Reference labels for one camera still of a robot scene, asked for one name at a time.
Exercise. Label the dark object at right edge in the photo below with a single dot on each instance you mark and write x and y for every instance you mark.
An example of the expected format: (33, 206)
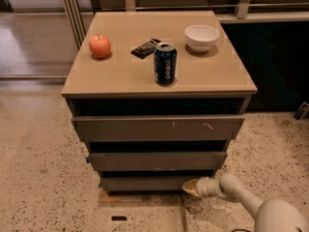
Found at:
(302, 111)

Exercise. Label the blue pepsi can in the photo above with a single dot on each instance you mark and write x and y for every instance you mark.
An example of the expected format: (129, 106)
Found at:
(165, 59)

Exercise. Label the grey drawer cabinet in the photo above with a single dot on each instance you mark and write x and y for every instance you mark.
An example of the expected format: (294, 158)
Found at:
(212, 83)

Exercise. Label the grey drawer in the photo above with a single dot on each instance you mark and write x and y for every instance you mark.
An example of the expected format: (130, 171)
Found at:
(145, 183)
(157, 161)
(157, 128)

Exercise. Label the red apple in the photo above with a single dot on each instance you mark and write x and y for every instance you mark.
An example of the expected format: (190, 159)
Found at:
(100, 46)

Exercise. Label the black chocolate bar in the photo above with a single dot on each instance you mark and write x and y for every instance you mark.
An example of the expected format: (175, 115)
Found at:
(145, 49)

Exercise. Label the grey bottom drawer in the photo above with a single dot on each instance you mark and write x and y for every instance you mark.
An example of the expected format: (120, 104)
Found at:
(145, 183)

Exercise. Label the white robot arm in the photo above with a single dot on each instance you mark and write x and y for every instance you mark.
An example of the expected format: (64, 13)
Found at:
(272, 215)

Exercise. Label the grey top drawer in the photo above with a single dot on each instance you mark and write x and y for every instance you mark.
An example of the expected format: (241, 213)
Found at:
(157, 128)

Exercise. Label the yellow foam-padded gripper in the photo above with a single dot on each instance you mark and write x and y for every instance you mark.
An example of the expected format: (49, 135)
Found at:
(203, 188)

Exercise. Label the grey middle drawer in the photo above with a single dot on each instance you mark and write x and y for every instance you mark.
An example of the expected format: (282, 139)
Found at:
(157, 161)

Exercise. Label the white ceramic bowl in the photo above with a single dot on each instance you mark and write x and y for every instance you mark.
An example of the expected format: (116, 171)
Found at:
(200, 38)

